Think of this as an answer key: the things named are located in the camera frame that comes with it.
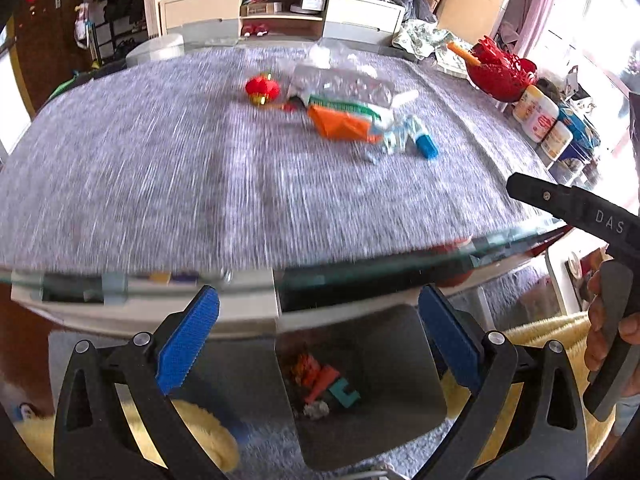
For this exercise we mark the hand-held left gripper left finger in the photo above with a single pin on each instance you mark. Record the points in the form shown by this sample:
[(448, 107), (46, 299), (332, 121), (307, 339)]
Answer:
[(187, 340)]

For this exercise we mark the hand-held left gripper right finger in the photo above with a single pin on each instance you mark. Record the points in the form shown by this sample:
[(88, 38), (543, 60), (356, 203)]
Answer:
[(447, 340)]

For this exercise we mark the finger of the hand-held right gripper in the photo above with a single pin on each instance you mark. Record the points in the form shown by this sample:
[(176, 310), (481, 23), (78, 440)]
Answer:
[(537, 192)]

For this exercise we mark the grey waste bin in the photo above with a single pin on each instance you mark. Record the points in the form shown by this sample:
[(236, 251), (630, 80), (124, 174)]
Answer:
[(390, 360)]

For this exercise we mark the blue capped tube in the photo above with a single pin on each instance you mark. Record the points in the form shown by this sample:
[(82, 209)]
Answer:
[(425, 145)]

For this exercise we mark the clear wrapper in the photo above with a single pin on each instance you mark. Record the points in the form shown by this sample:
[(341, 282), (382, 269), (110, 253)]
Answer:
[(387, 146)]

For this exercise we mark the orange snack packet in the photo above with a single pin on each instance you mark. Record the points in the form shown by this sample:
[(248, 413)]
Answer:
[(337, 122)]

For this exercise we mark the clear plastic bag of toys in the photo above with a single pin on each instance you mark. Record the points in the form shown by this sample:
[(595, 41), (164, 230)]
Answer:
[(350, 87)]

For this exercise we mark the red lantern ornament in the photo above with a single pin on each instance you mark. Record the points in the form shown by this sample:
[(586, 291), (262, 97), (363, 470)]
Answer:
[(261, 89)]

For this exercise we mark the person's right hand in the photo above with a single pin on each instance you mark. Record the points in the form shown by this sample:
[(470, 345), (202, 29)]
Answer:
[(595, 330)]

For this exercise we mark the white jar orange label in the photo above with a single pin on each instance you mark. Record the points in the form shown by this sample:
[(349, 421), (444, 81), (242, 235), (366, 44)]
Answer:
[(535, 110), (556, 141)]

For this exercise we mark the blue packet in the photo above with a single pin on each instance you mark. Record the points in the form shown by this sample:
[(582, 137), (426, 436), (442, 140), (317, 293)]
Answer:
[(575, 127)]

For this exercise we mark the yellow fluffy cushion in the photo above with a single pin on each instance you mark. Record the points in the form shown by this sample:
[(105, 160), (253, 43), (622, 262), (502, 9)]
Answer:
[(205, 435), (550, 332)]

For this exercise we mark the teal plastic piece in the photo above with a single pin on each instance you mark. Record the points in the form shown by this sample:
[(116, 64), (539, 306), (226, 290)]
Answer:
[(345, 395)]

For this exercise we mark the orange crumpled wrapper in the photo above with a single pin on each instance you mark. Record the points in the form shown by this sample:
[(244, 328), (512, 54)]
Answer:
[(307, 367)]

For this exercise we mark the red openwork basket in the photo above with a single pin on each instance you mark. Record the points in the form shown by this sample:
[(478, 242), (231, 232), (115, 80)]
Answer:
[(500, 75)]

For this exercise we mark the red paper strip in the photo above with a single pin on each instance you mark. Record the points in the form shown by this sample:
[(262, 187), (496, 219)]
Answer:
[(325, 381)]

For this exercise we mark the grey crumpled paper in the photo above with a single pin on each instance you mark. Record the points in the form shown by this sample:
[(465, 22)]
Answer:
[(315, 410)]

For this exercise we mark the grey table cloth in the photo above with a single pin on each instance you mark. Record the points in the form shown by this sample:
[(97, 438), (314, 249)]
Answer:
[(150, 175)]

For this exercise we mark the floral cloth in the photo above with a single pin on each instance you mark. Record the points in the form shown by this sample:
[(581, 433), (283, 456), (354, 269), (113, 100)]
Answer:
[(425, 37)]

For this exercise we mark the large cardboard box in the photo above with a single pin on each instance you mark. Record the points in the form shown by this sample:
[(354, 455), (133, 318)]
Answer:
[(475, 5)]

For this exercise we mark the white round stool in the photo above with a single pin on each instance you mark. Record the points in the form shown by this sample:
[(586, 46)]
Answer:
[(155, 50)]

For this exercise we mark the brown door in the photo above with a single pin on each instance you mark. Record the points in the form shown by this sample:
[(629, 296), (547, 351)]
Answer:
[(45, 60)]

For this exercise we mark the red packaged items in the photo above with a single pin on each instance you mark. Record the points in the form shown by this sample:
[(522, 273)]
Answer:
[(255, 29)]

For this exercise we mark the black shelf rack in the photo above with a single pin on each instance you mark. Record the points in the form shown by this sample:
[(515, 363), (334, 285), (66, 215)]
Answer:
[(115, 30)]

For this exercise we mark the beige tv cabinet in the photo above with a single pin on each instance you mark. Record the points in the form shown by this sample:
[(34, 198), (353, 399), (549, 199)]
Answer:
[(200, 10)]

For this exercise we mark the small cardboard box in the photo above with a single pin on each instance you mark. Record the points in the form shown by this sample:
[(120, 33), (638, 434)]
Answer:
[(260, 8)]

